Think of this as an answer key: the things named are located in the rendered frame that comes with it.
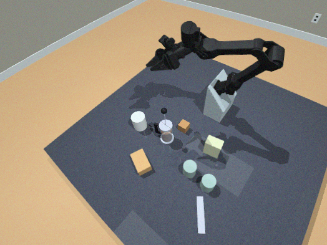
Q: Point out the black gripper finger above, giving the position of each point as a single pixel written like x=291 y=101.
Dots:
x=164 y=64
x=154 y=60

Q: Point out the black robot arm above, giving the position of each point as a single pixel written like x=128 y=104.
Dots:
x=208 y=48

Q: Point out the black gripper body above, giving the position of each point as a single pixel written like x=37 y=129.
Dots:
x=173 y=57

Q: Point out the french press coffee maker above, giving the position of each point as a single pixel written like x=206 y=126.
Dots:
x=165 y=129

